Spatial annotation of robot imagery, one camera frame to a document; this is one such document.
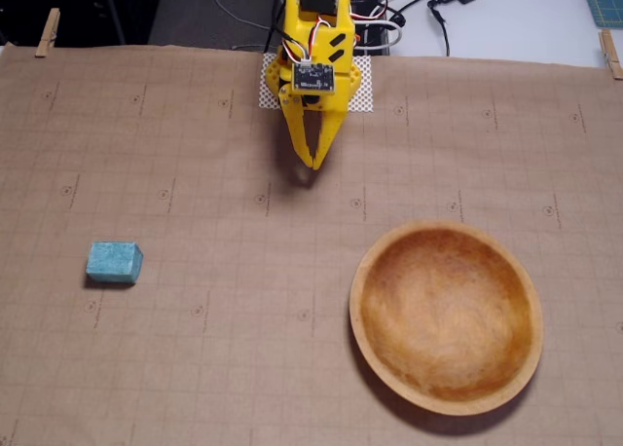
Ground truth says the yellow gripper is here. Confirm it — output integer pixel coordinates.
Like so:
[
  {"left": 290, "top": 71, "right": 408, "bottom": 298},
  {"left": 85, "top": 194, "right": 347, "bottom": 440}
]
[{"left": 275, "top": 19, "right": 356, "bottom": 171}]

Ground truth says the blue foam block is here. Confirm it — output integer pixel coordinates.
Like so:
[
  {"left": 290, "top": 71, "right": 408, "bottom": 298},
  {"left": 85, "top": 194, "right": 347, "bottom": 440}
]
[{"left": 86, "top": 241, "right": 145, "bottom": 285}]

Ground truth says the round wooden bowl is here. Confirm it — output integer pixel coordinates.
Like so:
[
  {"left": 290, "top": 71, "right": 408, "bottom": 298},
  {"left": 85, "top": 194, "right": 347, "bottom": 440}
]
[{"left": 348, "top": 220, "right": 544, "bottom": 417}]

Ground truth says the white mesh pad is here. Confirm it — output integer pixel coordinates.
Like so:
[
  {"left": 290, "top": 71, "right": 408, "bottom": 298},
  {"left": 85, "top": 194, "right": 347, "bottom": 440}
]
[{"left": 257, "top": 53, "right": 375, "bottom": 114}]

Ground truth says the dark grey desk pad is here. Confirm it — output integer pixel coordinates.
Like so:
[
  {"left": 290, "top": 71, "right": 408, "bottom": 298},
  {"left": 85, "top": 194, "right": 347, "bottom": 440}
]
[{"left": 148, "top": 0, "right": 288, "bottom": 53}]

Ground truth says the brown gridded paper mat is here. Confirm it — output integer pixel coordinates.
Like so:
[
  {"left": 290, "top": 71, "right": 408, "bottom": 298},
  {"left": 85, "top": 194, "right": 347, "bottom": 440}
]
[{"left": 0, "top": 44, "right": 623, "bottom": 446}]

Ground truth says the wooden clothespin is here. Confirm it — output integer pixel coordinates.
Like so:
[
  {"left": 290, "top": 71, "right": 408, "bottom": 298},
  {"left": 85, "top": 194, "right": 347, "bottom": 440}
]
[
  {"left": 597, "top": 28, "right": 623, "bottom": 81},
  {"left": 34, "top": 7, "right": 61, "bottom": 58}
]

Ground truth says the green cutting mat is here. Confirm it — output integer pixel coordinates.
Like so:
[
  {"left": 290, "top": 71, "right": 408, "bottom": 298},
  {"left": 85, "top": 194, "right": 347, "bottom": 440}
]
[{"left": 578, "top": 0, "right": 623, "bottom": 27}]

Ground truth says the black gripper camera board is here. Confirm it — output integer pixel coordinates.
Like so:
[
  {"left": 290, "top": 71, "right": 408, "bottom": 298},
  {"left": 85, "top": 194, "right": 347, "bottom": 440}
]
[{"left": 290, "top": 61, "right": 337, "bottom": 109}]

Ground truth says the red white black servo wire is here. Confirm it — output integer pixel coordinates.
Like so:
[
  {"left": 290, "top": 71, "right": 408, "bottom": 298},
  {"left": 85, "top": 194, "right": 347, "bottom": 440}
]
[{"left": 279, "top": 17, "right": 337, "bottom": 68}]

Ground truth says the looped white cable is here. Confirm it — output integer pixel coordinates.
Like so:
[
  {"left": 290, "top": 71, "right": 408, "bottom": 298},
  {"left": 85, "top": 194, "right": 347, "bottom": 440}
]
[{"left": 352, "top": 7, "right": 406, "bottom": 54}]

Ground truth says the black adapter cable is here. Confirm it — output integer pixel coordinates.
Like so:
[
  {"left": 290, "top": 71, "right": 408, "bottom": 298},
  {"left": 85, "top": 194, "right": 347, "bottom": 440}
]
[{"left": 426, "top": 0, "right": 452, "bottom": 57}]

